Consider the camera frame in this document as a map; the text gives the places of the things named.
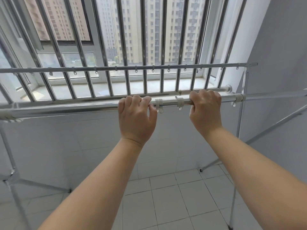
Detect person's right hand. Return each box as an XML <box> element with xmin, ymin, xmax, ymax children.
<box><xmin>189</xmin><ymin>89</ymin><xmax>223</xmax><ymax>139</ymax></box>

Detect person's left hand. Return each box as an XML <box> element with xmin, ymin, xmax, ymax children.
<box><xmin>118</xmin><ymin>95</ymin><xmax>158</xmax><ymax>147</ymax></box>

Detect metal clothes drying rack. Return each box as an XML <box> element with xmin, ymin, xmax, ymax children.
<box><xmin>0</xmin><ymin>62</ymin><xmax>307</xmax><ymax>230</ymax></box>

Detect person's right forearm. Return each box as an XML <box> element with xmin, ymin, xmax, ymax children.
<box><xmin>204</xmin><ymin>127</ymin><xmax>307</xmax><ymax>230</ymax></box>

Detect person's left forearm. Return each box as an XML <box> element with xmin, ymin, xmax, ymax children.
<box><xmin>38</xmin><ymin>138</ymin><xmax>145</xmax><ymax>230</ymax></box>

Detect stone window sill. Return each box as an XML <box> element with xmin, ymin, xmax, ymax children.
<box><xmin>17</xmin><ymin>78</ymin><xmax>216</xmax><ymax>98</ymax></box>

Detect steel window guard bars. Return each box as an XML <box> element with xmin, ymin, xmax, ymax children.
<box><xmin>0</xmin><ymin>0</ymin><xmax>248</xmax><ymax>105</ymax></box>

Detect tall apartment buildings outside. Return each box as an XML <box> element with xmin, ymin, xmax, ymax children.
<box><xmin>24</xmin><ymin>0</ymin><xmax>209</xmax><ymax>65</ymax></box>

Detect white window frame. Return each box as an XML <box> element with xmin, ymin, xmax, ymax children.
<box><xmin>0</xmin><ymin>0</ymin><xmax>240</xmax><ymax>94</ymax></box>

